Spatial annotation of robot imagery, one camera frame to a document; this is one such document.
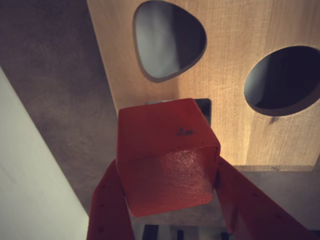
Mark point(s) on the wooden shape sorter box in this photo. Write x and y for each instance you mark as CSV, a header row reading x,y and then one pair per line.
x,y
225,62

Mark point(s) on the red cube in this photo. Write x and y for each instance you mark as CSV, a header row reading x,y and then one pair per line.
x,y
162,162

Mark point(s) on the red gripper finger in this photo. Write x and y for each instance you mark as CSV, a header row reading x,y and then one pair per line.
x,y
250,212
107,212

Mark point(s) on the brown mat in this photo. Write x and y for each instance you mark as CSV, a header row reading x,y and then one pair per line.
x,y
50,62

